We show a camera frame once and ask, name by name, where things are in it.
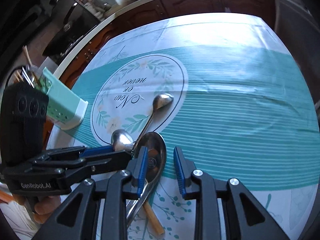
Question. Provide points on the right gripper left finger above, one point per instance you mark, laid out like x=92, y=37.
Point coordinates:
x=77, y=217

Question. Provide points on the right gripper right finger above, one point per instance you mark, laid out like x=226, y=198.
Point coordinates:
x=223, y=208

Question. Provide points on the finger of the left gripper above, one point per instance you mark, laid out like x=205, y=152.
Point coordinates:
x=100, y=163
x=82, y=152

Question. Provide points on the green plastic utensil holder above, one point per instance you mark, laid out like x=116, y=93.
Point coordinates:
x=65, y=109

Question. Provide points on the light bamboo chopstick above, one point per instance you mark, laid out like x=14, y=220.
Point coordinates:
x=155, y=223

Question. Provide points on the large silver spoon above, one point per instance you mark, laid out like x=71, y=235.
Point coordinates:
x=157, y=154

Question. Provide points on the stainless steel chopstick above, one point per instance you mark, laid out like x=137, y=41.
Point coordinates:
x=28, y=77

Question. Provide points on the dark brown wooden chopstick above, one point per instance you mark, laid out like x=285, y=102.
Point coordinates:
x=26, y=53

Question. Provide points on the person's hand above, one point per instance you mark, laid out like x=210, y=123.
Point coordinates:
x=45, y=208

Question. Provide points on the tan wooden chopstick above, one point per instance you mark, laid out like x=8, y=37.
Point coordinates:
x=18, y=76

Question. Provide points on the silver teaspoon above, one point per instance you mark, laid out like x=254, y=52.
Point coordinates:
x=121, y=140

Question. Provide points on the small silver spoon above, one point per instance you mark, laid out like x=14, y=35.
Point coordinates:
x=159, y=101

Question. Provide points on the teal leaf-print tablecloth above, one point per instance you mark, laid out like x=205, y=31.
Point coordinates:
x=241, y=109

